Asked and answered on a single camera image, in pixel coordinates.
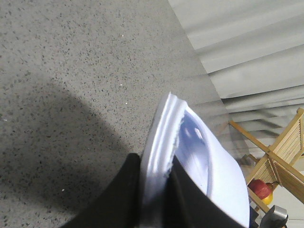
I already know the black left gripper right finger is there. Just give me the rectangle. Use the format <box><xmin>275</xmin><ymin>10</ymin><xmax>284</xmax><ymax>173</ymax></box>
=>
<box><xmin>164</xmin><ymin>157</ymin><xmax>243</xmax><ymax>228</ymax></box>

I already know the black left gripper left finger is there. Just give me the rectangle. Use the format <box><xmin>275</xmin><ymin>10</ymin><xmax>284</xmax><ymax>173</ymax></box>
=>
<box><xmin>62</xmin><ymin>153</ymin><xmax>140</xmax><ymax>228</ymax></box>

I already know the light blue slipper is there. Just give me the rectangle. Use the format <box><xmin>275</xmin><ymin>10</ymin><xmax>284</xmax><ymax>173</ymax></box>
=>
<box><xmin>139</xmin><ymin>93</ymin><xmax>250</xmax><ymax>228</ymax></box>

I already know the red and yellow toy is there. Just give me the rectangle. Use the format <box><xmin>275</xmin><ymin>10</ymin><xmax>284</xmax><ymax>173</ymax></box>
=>
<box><xmin>247</xmin><ymin>179</ymin><xmax>278</xmax><ymax>205</ymax></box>

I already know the grey metal stand part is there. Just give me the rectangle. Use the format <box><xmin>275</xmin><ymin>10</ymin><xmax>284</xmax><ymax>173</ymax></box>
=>
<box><xmin>248</xmin><ymin>188</ymin><xmax>289</xmax><ymax>228</ymax></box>

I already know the wooden folding rack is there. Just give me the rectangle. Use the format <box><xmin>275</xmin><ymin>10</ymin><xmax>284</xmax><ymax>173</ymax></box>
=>
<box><xmin>229</xmin><ymin>108</ymin><xmax>304</xmax><ymax>202</ymax></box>

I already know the grey-white pleated curtain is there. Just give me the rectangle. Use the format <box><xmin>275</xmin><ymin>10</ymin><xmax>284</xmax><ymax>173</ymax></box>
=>
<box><xmin>170</xmin><ymin>0</ymin><xmax>304</xmax><ymax>145</ymax></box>

